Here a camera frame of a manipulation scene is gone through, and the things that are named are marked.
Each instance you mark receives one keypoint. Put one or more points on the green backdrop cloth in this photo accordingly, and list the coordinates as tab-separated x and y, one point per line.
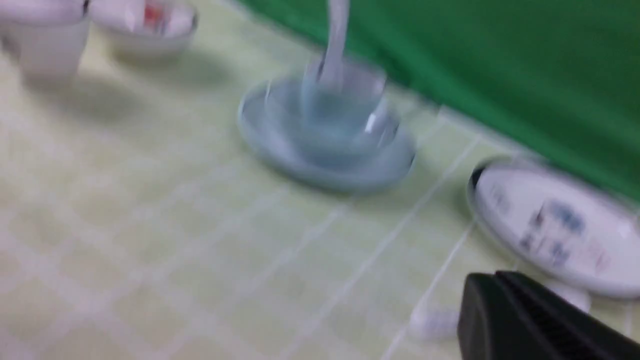
559	76

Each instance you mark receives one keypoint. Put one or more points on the light blue cup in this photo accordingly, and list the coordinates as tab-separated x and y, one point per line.
363	81

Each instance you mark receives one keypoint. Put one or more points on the green checkered tablecloth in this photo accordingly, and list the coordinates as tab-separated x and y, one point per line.
137	225

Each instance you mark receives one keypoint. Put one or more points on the white plate with black rim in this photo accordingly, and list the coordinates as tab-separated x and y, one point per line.
565	227

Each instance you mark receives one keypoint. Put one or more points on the light blue bowl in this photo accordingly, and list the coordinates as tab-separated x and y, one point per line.
327	127

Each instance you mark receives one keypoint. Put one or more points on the white cup with black rim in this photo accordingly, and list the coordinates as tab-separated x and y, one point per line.
46	38

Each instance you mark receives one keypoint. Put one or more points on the light blue plate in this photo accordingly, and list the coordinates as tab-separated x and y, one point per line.
266	117

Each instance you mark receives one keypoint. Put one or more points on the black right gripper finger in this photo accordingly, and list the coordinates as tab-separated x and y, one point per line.
506	315

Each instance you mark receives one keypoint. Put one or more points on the white bowl with black rim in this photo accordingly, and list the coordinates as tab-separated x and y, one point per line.
145	29

